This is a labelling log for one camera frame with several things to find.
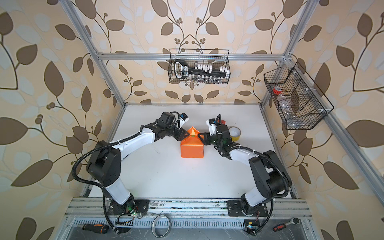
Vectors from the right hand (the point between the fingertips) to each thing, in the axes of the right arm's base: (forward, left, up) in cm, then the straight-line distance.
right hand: (200, 135), depth 88 cm
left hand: (+3, +8, +2) cm, 8 cm away
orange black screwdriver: (-43, +48, -8) cm, 65 cm away
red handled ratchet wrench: (-42, -44, -11) cm, 62 cm away
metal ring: (-45, +17, -14) cm, 50 cm away
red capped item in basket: (+14, -43, +22) cm, 50 cm away
